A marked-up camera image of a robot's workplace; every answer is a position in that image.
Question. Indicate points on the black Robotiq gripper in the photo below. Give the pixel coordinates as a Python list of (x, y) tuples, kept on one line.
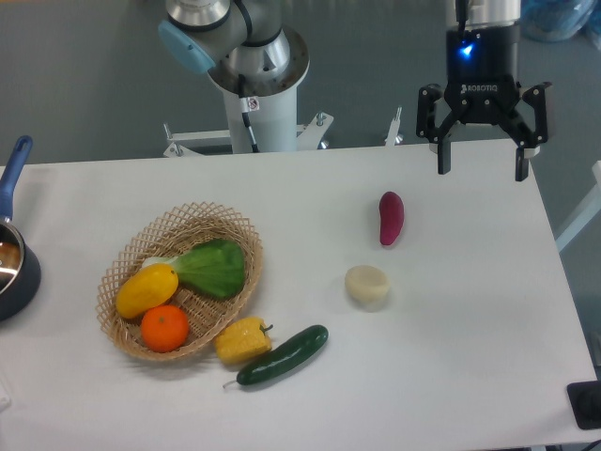
[(482, 89)]

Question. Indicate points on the green cucumber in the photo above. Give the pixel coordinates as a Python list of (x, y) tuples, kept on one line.
[(292, 354)]

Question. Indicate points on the yellow mango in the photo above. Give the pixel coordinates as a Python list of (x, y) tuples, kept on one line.
[(150, 287)]

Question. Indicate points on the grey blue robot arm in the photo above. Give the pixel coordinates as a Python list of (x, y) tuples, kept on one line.
[(257, 62)]

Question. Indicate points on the woven wicker basket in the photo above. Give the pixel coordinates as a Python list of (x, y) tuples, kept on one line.
[(173, 233)]

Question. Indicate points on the purple sweet potato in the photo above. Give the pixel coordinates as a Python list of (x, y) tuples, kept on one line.
[(392, 217)]

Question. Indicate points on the blue plastic bag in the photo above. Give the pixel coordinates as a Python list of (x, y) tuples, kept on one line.
[(555, 20)]

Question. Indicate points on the cream round bun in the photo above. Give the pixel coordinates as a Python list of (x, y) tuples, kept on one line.
[(367, 286)]

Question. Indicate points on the black device at edge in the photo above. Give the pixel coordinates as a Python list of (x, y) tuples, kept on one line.
[(584, 398)]

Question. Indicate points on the green bok choy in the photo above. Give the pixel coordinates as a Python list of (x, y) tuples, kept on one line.
[(213, 268)]

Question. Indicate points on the yellow bell pepper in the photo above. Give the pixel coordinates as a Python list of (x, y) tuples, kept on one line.
[(243, 340)]

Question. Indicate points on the orange fruit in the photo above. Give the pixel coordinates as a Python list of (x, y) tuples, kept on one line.
[(164, 328)]

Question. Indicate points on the dark blue saucepan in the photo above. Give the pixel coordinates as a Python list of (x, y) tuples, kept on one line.
[(20, 268)]

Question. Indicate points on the white table clamp post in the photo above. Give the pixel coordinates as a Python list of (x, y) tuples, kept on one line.
[(393, 136)]

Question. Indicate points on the white frame at right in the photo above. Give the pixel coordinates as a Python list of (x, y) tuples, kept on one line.
[(581, 215)]

